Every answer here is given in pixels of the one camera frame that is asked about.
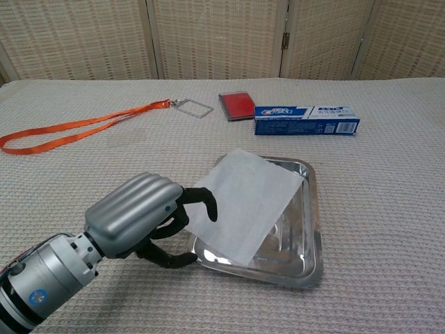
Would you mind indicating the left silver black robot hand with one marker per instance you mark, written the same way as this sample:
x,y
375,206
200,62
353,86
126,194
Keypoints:
x,y
132,212

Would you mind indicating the clear plastic badge holder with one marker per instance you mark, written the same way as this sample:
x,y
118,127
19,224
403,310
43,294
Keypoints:
x,y
193,109

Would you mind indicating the beige waffle-weave tablecloth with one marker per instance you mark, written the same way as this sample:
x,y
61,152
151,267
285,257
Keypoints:
x,y
382,208

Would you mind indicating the brass screen hinge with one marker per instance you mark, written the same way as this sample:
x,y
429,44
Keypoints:
x,y
286,40

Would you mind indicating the blue toothpaste box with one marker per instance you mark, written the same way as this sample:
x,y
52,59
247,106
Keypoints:
x,y
306,126

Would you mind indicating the stainless steel tray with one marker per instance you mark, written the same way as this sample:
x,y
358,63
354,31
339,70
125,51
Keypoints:
x,y
299,259

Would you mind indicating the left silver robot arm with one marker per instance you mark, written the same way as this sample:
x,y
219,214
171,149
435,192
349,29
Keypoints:
x,y
45,278

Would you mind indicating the white translucent paper sheet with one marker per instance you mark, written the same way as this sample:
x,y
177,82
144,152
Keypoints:
x,y
243,202

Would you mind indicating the woven folding screen panel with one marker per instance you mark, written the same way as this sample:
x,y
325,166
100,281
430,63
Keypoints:
x,y
76,38
323,38
406,38
219,38

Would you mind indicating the red ink pad case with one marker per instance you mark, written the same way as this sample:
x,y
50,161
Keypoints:
x,y
238,104

